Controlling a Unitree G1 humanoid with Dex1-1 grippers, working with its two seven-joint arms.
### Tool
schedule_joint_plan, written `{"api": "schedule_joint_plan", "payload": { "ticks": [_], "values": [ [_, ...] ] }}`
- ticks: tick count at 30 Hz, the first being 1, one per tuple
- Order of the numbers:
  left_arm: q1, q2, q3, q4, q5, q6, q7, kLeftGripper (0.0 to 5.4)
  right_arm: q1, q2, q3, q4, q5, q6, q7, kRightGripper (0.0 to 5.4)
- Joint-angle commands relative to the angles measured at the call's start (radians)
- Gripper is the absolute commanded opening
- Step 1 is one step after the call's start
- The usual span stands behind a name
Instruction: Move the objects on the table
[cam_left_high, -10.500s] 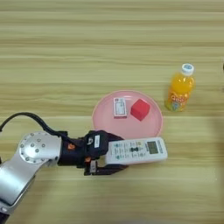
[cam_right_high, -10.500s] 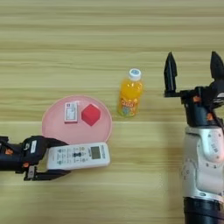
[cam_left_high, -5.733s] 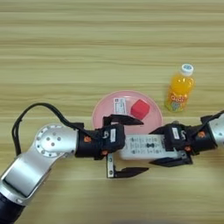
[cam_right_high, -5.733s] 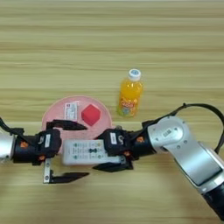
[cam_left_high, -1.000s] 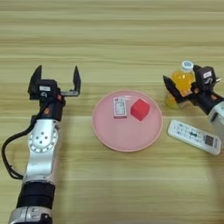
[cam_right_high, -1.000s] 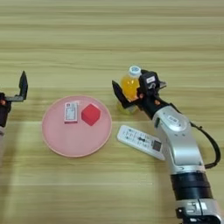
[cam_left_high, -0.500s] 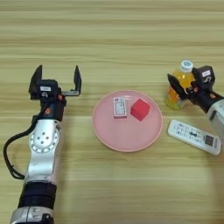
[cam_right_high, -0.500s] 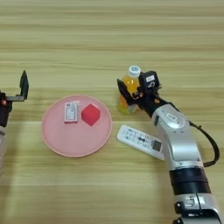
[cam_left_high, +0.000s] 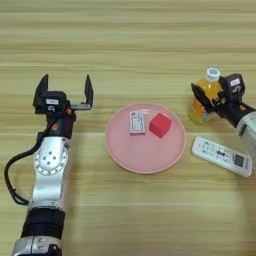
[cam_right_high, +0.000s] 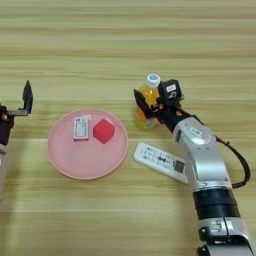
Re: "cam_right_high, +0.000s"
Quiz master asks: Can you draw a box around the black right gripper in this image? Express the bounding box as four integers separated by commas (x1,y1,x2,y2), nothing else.
133,88,194,134

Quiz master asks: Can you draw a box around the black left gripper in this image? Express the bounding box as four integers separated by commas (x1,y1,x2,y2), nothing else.
0,79,34,146

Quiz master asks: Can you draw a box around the orange juice bottle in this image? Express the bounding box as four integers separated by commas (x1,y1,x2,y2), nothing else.
134,73,162,130

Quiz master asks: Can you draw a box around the red cube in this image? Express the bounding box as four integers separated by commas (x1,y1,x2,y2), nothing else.
92,118,116,145

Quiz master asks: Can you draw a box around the white remote control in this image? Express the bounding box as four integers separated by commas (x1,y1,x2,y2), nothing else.
133,142,189,184

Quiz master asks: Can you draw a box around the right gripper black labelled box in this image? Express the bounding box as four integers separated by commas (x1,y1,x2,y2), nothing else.
157,78,185,105

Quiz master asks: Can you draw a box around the small white red card box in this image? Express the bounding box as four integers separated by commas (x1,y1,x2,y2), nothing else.
73,115,90,142

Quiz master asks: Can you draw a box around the pink round plate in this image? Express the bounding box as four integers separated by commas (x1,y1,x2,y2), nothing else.
47,108,129,181

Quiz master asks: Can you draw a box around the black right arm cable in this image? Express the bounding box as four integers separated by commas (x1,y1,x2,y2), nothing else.
214,134,252,190

